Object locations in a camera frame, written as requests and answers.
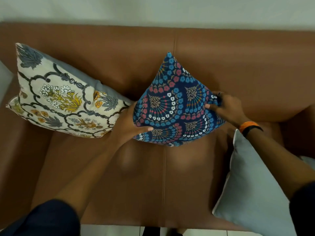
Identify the person's right hand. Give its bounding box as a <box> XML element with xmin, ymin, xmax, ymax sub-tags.
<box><xmin>205</xmin><ymin>92</ymin><xmax>248</xmax><ymax>128</ymax></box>

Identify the person's left hand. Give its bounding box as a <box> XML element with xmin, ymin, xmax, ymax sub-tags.
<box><xmin>110</xmin><ymin>102</ymin><xmax>154</xmax><ymax>148</ymax></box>

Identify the blue patterned cushion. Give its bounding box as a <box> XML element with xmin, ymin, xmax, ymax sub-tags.
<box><xmin>133</xmin><ymin>52</ymin><xmax>226</xmax><ymax>147</ymax></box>

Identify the person's right forearm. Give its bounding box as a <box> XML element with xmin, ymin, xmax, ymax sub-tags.
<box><xmin>246</xmin><ymin>130</ymin><xmax>315</xmax><ymax>200</ymax></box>

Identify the person's left forearm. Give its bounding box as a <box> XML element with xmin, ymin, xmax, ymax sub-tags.
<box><xmin>55</xmin><ymin>139</ymin><xmax>123</xmax><ymax>218</ymax></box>

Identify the orange wristband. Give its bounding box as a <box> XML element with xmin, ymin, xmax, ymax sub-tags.
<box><xmin>239</xmin><ymin>121</ymin><xmax>260</xmax><ymax>133</ymax></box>

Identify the black wristband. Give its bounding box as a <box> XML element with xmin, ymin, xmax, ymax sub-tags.
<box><xmin>242</xmin><ymin>125</ymin><xmax>264</xmax><ymax>138</ymax></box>

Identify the brown leather sofa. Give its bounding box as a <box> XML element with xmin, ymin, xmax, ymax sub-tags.
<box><xmin>0</xmin><ymin>22</ymin><xmax>315</xmax><ymax>232</ymax></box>

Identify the cream floral cushion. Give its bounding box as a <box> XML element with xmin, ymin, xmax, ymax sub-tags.
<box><xmin>6</xmin><ymin>43</ymin><xmax>133</xmax><ymax>138</ymax></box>

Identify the plain grey cushion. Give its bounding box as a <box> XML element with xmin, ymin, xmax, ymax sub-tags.
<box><xmin>0</xmin><ymin>60</ymin><xmax>13</xmax><ymax>104</ymax></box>
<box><xmin>212</xmin><ymin>129</ymin><xmax>315</xmax><ymax>236</ymax></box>

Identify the person's left foot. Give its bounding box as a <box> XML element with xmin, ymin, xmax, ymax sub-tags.
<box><xmin>142</xmin><ymin>226</ymin><xmax>161</xmax><ymax>236</ymax></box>

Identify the dark blue left sleeve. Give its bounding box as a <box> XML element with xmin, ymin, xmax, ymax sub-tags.
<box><xmin>0</xmin><ymin>199</ymin><xmax>81</xmax><ymax>236</ymax></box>

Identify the dark blue sleeve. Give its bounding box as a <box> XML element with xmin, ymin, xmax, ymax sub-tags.
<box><xmin>0</xmin><ymin>199</ymin><xmax>81</xmax><ymax>236</ymax></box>
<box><xmin>289</xmin><ymin>182</ymin><xmax>315</xmax><ymax>236</ymax></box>

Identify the dark blue right sleeve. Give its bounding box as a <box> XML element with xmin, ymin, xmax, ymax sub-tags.
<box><xmin>289</xmin><ymin>182</ymin><xmax>315</xmax><ymax>236</ymax></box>

